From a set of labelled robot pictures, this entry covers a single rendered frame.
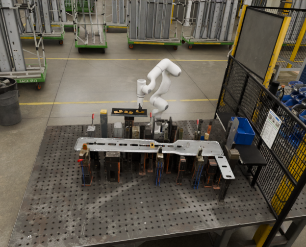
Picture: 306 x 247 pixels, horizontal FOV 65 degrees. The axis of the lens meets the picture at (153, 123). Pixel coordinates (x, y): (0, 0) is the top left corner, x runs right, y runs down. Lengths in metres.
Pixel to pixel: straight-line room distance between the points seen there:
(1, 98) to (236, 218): 3.71
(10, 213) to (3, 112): 1.90
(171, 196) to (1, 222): 1.89
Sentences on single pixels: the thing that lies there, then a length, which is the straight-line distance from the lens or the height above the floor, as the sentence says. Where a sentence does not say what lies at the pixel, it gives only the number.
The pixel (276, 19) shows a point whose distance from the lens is 4.20.
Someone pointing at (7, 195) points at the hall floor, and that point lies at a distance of 3.46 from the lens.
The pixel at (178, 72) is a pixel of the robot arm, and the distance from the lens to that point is 2.55.
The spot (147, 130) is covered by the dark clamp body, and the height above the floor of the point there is 1.06.
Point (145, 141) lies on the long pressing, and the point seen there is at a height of 1.00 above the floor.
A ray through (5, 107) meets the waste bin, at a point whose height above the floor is 0.37.
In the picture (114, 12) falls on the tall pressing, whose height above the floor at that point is 0.74.
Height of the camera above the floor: 2.39
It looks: 32 degrees down
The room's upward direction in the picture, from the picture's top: 5 degrees clockwise
